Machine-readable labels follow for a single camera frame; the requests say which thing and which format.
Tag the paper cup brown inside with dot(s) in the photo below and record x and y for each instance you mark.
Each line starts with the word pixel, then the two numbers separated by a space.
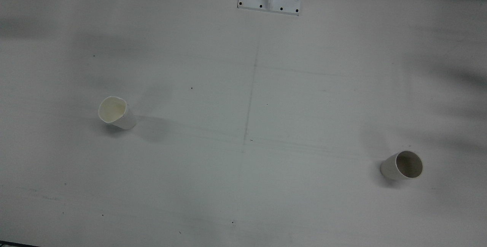
pixel 409 164

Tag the paper cup cream inside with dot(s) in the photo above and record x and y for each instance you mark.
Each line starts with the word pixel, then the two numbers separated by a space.
pixel 112 110

